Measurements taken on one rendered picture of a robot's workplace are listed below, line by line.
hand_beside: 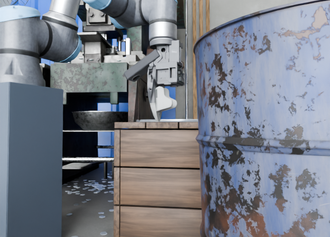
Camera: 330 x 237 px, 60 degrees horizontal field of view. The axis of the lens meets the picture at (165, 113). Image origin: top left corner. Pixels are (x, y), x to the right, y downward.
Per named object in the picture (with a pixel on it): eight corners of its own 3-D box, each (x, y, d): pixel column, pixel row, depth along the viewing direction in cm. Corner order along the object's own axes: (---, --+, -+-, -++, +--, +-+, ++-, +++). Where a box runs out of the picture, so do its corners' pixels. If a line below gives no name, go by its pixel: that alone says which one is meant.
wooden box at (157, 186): (249, 251, 77) (247, 122, 78) (113, 243, 82) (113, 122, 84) (235, 208, 116) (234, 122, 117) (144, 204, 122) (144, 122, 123)
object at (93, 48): (97, 58, 135) (98, 30, 136) (69, 59, 136) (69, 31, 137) (112, 69, 160) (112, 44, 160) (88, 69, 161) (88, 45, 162)
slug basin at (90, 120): (124, 130, 146) (124, 110, 146) (60, 130, 149) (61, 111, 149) (137, 129, 180) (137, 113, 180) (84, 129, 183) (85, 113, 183)
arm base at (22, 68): (11, 82, 73) (11, 44, 73) (-26, 85, 79) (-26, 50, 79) (56, 88, 86) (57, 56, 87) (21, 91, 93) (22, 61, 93)
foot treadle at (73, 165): (82, 179, 120) (82, 166, 121) (59, 179, 121) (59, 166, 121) (118, 161, 179) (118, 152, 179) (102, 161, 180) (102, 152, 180)
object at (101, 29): (116, 34, 158) (117, 24, 158) (81, 35, 160) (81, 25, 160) (123, 43, 174) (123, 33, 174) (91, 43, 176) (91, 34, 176)
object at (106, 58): (136, 65, 149) (136, 54, 149) (53, 67, 153) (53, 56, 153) (145, 75, 178) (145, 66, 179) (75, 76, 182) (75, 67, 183)
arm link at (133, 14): (99, -7, 78) (133, -16, 73) (123, 8, 88) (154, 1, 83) (99, 21, 78) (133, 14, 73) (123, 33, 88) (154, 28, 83)
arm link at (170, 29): (144, 23, 75) (155, 33, 82) (144, 41, 75) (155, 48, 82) (171, 20, 72) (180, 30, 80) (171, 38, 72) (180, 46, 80)
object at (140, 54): (145, 59, 160) (145, 41, 161) (116, 59, 162) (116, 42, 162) (147, 61, 166) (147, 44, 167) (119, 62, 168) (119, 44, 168)
